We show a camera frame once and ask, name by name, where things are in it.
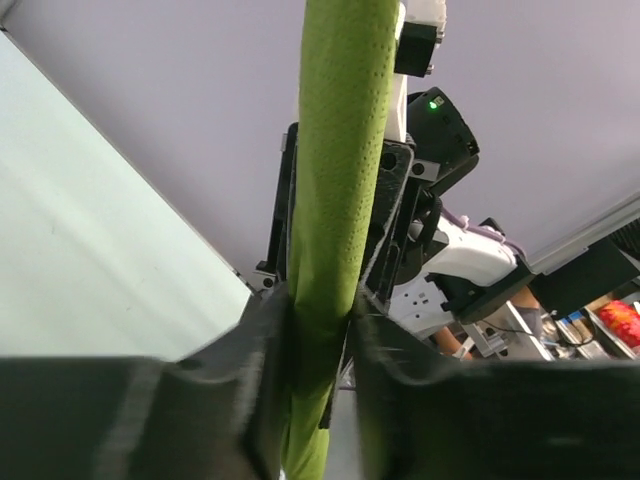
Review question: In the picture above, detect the green paper napkin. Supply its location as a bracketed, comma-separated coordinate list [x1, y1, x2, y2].
[281, 1, 399, 479]

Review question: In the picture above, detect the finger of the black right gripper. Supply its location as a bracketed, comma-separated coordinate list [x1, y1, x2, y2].
[255, 122, 298, 290]
[360, 140, 414, 307]

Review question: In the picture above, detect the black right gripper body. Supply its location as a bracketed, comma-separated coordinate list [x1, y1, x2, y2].
[384, 160, 442, 285]

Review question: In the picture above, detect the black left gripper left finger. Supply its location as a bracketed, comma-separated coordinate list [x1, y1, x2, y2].
[1, 287, 290, 479]

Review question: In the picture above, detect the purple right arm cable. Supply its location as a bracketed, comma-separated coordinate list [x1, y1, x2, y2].
[444, 207, 524, 256]

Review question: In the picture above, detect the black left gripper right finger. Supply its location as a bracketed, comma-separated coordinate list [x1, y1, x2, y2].
[348, 295, 639, 479]

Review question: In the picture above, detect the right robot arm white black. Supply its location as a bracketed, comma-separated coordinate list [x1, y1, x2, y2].
[360, 87, 534, 325]

